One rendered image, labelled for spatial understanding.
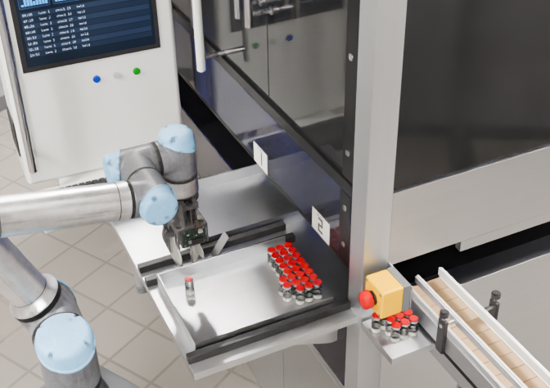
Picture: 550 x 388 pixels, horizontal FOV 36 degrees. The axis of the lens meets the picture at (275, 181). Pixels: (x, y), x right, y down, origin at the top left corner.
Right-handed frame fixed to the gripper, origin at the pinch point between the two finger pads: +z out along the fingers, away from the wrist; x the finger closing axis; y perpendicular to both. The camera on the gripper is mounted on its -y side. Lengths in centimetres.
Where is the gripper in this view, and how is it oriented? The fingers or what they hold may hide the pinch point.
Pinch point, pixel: (185, 258)
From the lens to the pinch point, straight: 198.1
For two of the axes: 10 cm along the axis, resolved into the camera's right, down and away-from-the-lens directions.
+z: 0.2, 8.3, 5.6
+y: 4.3, 5.0, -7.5
